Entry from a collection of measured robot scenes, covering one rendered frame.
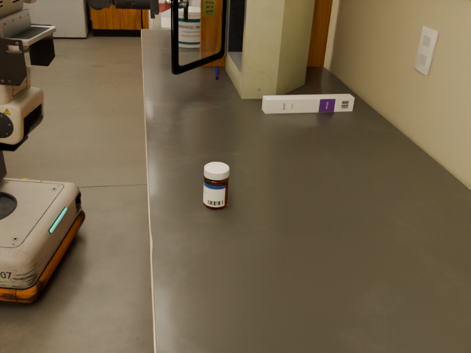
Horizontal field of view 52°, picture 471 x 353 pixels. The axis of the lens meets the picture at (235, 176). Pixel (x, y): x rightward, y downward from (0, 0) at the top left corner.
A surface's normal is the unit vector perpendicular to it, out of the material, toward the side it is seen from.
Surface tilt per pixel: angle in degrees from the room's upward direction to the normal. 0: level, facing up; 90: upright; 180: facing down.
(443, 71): 90
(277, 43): 90
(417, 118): 90
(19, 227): 0
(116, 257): 0
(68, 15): 90
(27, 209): 0
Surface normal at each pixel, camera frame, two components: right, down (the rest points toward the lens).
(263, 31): 0.18, 0.47
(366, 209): 0.05, -0.88
